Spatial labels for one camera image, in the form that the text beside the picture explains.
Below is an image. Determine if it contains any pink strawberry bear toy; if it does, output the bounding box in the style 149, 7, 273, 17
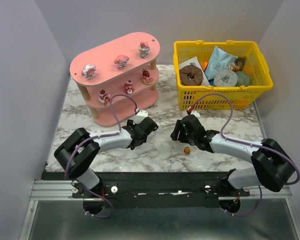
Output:
124, 80, 134, 95

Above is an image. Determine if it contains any red white bow toy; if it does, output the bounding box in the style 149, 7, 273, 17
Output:
98, 89, 111, 106

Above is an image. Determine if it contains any strawberry donut toy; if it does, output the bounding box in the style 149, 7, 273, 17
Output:
142, 68, 154, 85

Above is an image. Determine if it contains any pink wide-eared toy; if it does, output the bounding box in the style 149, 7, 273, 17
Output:
114, 54, 130, 70

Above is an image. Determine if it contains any pink white hooded toy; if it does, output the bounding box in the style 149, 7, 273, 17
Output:
81, 64, 97, 80

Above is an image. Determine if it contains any pink flower-ring bunny toy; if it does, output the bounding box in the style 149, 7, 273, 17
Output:
138, 41, 150, 58

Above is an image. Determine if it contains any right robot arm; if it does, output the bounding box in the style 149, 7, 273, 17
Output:
170, 114, 295, 192

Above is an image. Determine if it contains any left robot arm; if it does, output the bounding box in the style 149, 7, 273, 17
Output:
54, 117, 158, 190

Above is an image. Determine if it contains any pink three-tier shelf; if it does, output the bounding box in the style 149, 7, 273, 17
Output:
69, 32, 161, 127

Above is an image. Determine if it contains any orange bear toy middle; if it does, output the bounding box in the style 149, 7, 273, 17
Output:
183, 147, 191, 155

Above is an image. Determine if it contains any brown round cake pack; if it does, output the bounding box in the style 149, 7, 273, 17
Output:
179, 65, 203, 86

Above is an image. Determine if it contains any grey round cake pack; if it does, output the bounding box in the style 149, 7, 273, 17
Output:
213, 69, 238, 87

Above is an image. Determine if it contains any white flat packet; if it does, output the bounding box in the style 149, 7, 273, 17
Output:
178, 56, 202, 70

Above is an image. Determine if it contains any green round cake pack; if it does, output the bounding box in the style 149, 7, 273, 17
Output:
235, 71, 252, 87

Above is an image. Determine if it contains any light blue snack bag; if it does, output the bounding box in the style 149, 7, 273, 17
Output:
205, 46, 239, 80

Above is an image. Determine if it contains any yellow plastic basket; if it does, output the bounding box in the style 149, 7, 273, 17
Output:
173, 40, 274, 110

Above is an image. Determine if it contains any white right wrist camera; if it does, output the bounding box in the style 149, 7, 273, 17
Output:
187, 107, 200, 118

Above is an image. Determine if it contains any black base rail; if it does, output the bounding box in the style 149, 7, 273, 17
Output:
31, 171, 291, 210

